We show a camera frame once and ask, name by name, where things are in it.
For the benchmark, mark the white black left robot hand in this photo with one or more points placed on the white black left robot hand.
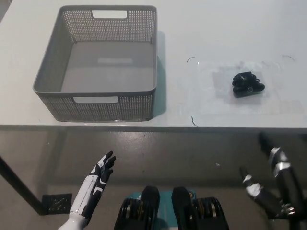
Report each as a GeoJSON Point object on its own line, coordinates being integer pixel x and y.
{"type": "Point", "coordinates": [92, 189]}

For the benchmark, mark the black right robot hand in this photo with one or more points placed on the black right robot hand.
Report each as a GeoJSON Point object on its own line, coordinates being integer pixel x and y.
{"type": "Point", "coordinates": [285, 187]}

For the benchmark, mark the black webcam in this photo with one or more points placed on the black webcam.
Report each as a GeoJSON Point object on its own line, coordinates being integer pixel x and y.
{"type": "Point", "coordinates": [244, 87]}

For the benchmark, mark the black metal table leg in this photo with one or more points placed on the black metal table leg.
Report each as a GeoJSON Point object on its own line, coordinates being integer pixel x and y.
{"type": "Point", "coordinates": [21, 184]}

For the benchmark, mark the grey perforated plastic basket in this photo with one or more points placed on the grey perforated plastic basket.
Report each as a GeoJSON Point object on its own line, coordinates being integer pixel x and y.
{"type": "Point", "coordinates": [96, 105]}

